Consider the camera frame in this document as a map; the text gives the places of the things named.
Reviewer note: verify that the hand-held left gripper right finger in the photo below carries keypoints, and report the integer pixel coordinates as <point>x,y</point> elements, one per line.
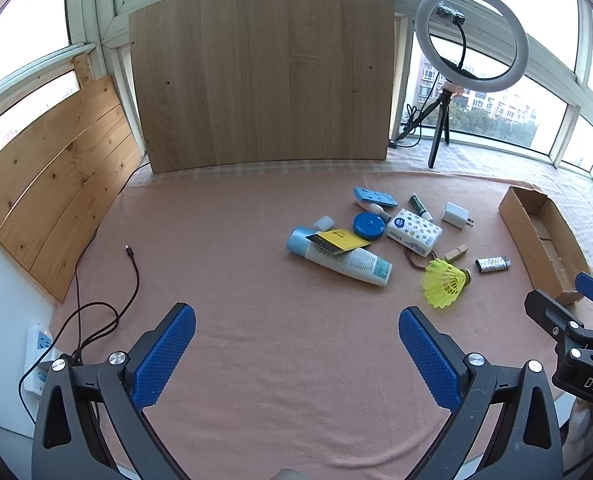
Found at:
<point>429,360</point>

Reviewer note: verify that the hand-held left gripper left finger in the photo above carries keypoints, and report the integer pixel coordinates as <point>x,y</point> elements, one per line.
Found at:
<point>164,355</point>

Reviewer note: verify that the yellow shuttlecock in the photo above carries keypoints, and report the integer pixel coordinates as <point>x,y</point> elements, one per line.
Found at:
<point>444,285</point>

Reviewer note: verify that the patterned lighter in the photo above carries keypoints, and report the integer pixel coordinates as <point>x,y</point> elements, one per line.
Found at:
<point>491,264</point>

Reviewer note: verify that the cardboard box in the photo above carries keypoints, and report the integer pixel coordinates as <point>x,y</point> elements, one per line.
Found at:
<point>526,240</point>

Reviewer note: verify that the wooden clothespin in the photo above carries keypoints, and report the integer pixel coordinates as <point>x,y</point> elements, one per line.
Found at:
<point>456,252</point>

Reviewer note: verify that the blue white lotion tube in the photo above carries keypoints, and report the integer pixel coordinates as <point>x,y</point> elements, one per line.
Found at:
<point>356,262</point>

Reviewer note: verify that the patterned tissue pack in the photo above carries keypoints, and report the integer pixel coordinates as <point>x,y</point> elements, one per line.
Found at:
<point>414,232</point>

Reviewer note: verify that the white wall charger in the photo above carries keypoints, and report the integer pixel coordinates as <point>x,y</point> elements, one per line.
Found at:
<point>454,215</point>

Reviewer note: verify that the yellow card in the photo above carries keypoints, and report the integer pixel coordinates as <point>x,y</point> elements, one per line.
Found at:
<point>344,240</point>

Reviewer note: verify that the green white lip balm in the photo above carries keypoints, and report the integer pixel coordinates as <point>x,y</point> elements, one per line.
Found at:
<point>419,205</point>

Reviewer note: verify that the blue plastic case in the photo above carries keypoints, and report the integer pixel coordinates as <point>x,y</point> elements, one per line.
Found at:
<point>374,196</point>

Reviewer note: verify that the checkered cloth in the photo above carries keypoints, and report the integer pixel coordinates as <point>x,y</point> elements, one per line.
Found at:
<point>566,185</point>

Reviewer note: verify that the white power strip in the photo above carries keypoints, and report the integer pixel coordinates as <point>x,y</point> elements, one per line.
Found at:
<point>39,345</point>

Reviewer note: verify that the pine plank panel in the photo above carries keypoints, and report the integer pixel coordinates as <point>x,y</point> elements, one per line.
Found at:
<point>51,185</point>

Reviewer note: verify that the black tripod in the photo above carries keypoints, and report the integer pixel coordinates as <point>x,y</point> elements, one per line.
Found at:
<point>436,140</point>

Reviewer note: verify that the large wooden board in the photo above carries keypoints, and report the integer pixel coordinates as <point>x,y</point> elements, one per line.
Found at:
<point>261,75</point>

